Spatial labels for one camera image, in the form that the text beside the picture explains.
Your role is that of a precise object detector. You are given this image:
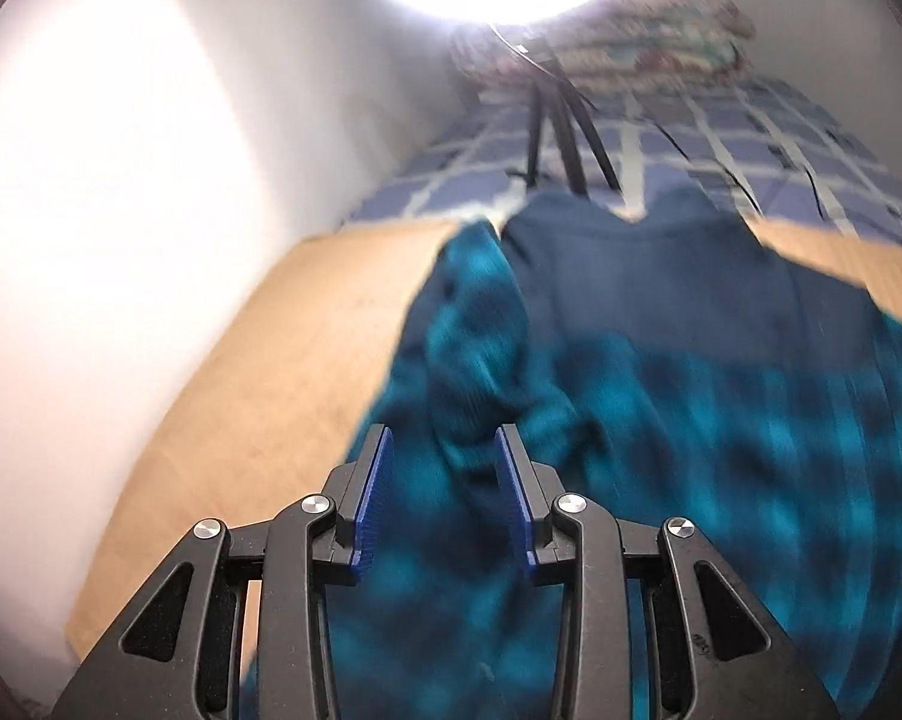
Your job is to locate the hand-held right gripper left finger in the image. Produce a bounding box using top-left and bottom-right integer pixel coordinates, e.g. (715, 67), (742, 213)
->
(49, 424), (390, 720)

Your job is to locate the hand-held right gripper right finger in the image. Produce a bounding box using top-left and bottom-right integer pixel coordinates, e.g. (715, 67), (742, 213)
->
(493, 424), (843, 720)

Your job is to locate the teal plaid fleece jacket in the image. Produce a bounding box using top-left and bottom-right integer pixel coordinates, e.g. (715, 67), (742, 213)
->
(241, 187), (902, 720)

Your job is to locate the tan blanket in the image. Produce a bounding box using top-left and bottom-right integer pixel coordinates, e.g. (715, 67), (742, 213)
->
(64, 214), (902, 665)

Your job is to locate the black tripod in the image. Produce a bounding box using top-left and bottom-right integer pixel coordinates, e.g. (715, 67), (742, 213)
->
(522, 22), (623, 196)

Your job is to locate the blue checked bedsheet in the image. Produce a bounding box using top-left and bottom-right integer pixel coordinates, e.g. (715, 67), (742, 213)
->
(341, 71), (902, 248)

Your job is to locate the floral pillow pile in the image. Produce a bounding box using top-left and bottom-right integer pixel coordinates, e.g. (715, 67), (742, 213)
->
(451, 0), (759, 85)

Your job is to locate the thin black cable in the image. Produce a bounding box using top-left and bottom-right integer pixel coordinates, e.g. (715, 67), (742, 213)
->
(631, 116), (767, 220)

